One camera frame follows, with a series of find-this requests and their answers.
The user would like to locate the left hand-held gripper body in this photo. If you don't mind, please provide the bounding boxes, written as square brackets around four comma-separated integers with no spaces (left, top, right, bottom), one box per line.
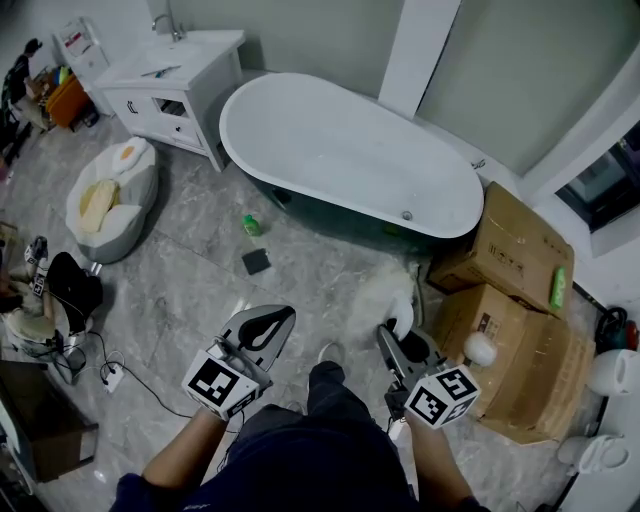
[180,335,274,421]

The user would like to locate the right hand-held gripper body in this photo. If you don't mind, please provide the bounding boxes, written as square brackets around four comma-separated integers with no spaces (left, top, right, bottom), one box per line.
[383,353,481,430]

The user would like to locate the white and green bathtub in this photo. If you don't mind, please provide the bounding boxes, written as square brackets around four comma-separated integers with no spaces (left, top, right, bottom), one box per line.
[218,72,485,256]

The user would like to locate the person's left forearm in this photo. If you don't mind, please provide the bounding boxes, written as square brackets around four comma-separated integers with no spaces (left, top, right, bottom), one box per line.
[142,407,226,489]

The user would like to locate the person's right forearm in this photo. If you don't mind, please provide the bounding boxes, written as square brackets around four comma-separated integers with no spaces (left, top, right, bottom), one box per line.
[409,419,474,504]

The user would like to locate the person's right grey shoe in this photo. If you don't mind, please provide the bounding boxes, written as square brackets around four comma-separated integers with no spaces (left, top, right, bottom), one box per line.
[317,342,349,366]

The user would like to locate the dark folded cloth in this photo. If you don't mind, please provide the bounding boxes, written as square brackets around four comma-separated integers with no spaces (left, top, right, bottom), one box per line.
[241,248,272,275]

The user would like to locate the person's dark trousers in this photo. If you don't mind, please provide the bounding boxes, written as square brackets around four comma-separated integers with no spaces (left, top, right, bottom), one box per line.
[239,359,381,441]

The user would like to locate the taped brown cardboard box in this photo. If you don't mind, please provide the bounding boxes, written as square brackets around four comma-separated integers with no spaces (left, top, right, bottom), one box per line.
[430,282,597,446]

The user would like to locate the person's navy shirt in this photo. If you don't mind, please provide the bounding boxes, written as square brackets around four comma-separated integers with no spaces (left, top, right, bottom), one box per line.
[109,404,494,512]

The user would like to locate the grey beanbag seat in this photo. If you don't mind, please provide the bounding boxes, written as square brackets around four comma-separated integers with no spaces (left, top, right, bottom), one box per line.
[65,137,160,265]

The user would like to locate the plain brown cardboard box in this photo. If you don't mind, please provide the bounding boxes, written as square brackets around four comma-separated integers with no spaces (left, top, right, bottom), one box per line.
[424,180,576,316]

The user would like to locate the dark wooden cabinet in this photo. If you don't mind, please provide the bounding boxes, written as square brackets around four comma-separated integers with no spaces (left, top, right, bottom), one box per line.
[0,359,100,484]

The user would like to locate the black and teal tool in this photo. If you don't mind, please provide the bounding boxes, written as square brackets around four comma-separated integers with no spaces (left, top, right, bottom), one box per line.
[595,305,630,351]

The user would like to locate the pale yellow cushion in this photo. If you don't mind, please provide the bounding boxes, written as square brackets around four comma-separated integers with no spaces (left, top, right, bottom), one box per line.
[78,179,121,234]

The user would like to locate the fried egg shaped cushion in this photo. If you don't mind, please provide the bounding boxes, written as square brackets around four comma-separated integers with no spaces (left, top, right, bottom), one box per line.
[110,138,149,174]

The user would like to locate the white vanity cabinet with sink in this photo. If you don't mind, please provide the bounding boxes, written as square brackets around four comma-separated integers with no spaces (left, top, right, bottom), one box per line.
[93,28,246,174]

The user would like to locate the dark glass window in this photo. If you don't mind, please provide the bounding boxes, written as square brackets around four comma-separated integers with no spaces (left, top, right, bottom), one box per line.
[554,127,640,234]

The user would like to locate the chrome sink faucet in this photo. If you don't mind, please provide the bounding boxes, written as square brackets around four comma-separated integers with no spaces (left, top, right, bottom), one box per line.
[151,13,185,42]

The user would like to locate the white water dispenser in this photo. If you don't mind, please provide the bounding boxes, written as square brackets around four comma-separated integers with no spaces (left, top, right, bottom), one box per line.
[52,16,114,117]

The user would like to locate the white long-handled scrubber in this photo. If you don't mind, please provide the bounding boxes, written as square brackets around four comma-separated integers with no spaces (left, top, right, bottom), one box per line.
[407,259,427,324]

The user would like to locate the black power cable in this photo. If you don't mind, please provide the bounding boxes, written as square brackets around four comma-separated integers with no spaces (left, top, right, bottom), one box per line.
[119,366,194,419]

